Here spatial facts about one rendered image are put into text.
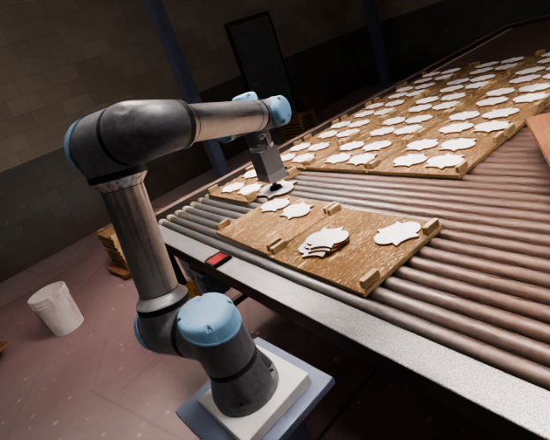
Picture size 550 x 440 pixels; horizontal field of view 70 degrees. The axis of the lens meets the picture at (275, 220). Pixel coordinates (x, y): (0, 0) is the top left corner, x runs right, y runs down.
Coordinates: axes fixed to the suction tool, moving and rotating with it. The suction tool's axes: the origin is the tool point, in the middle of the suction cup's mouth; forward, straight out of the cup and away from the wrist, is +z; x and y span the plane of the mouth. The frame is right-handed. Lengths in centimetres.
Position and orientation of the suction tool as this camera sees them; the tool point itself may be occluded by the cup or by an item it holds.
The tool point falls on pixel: (277, 191)
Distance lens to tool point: 126.6
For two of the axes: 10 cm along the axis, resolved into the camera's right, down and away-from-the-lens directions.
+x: -8.1, 4.6, -3.6
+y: -4.9, -2.0, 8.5
